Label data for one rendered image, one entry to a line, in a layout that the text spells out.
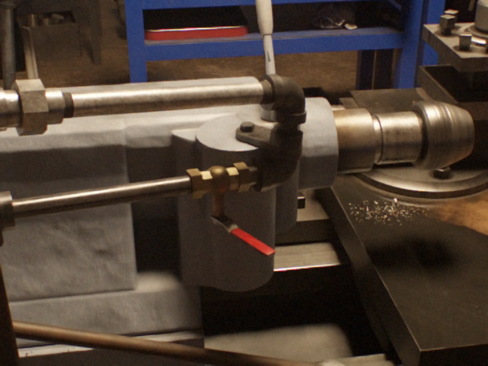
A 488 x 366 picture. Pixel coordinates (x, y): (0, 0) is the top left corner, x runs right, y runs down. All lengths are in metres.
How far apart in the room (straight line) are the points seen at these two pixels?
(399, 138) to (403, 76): 1.99
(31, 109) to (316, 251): 0.67
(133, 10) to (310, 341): 1.69
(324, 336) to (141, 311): 0.42
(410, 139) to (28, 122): 0.49
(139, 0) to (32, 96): 2.02
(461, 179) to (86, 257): 0.60
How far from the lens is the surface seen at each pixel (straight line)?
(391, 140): 0.92
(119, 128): 0.81
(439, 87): 1.21
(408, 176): 1.17
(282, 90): 0.71
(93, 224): 0.84
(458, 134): 0.94
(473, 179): 1.19
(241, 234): 0.73
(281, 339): 1.18
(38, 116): 0.62
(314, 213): 1.20
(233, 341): 1.18
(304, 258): 1.16
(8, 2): 0.96
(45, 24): 4.72
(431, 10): 2.87
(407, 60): 2.89
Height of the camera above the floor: 1.49
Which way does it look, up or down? 28 degrees down
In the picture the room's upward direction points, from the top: straight up
